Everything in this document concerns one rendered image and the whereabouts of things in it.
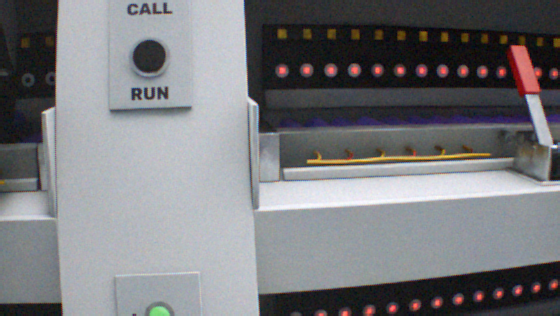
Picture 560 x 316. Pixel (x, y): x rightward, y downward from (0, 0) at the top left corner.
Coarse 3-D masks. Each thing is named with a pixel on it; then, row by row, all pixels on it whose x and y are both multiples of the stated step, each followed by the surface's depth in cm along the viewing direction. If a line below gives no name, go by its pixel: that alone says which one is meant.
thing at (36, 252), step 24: (48, 120) 24; (48, 144) 24; (48, 168) 24; (24, 192) 29; (48, 192) 24; (0, 216) 24; (24, 216) 25; (48, 216) 25; (0, 240) 24; (24, 240) 24; (48, 240) 25; (0, 264) 24; (24, 264) 25; (48, 264) 25; (0, 288) 25; (24, 288) 25; (48, 288) 25
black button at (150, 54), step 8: (152, 40) 26; (136, 48) 25; (144, 48) 25; (152, 48) 25; (160, 48) 25; (136, 56) 25; (144, 56) 25; (152, 56) 25; (160, 56) 25; (136, 64) 25; (144, 64) 25; (152, 64) 25; (160, 64) 25
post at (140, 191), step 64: (64, 0) 26; (192, 0) 27; (64, 64) 25; (192, 64) 26; (64, 128) 25; (128, 128) 25; (192, 128) 26; (64, 192) 25; (128, 192) 25; (192, 192) 26; (64, 256) 24; (128, 256) 25; (192, 256) 25
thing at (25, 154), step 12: (0, 144) 30; (12, 144) 30; (24, 144) 30; (36, 144) 30; (0, 156) 29; (12, 156) 29; (24, 156) 29; (36, 156) 29; (0, 168) 29; (12, 168) 29; (24, 168) 29; (36, 168) 29
